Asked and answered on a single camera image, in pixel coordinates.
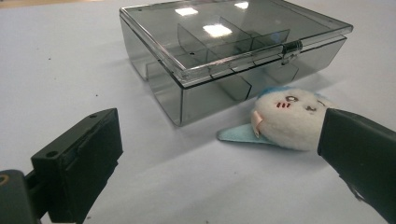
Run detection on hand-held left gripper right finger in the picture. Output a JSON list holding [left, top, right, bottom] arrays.
[[317, 107, 396, 224]]

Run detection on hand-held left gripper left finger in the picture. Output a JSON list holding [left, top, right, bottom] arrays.
[[30, 107, 124, 224]]

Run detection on white plush toy blue ears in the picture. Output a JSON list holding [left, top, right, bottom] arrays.
[[217, 86, 336, 153]]

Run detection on transparent grey plastic compartment box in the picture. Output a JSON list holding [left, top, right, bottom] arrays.
[[119, 0, 354, 128]]

